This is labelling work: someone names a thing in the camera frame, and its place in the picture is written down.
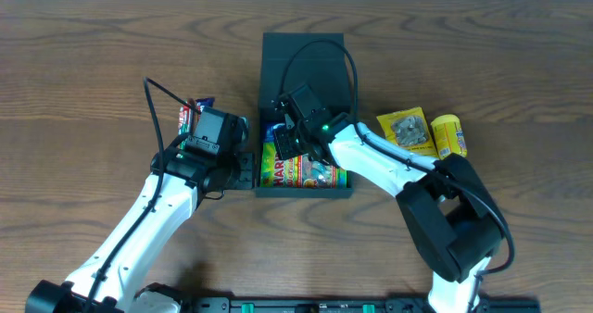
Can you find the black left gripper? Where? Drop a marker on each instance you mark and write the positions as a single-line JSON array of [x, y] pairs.
[[246, 170]]

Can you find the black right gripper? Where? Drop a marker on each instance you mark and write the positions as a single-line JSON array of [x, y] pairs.
[[284, 143]]

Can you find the Haribo worms candy bag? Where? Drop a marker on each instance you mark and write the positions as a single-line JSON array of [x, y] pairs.
[[298, 172]]

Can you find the blue Oreo cookie pack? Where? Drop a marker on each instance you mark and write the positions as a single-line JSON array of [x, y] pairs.
[[268, 131]]

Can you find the yellow Hacks candy bag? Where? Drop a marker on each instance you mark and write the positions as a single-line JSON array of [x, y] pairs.
[[408, 129]]

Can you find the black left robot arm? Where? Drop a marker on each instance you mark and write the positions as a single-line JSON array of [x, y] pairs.
[[197, 165]]

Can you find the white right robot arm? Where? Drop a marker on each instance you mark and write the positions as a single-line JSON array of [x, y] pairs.
[[453, 220]]

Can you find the red green KitKat bar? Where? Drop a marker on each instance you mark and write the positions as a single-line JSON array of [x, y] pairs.
[[186, 117]]

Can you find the blue Dairy Milk bar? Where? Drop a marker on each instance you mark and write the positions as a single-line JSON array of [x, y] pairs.
[[204, 102]]

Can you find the black open box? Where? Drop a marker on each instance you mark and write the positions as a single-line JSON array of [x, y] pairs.
[[322, 66]]

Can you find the yellow plastic jar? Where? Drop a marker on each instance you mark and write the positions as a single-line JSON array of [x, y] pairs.
[[448, 136]]

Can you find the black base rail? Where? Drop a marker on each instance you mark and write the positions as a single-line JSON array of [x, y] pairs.
[[397, 304]]

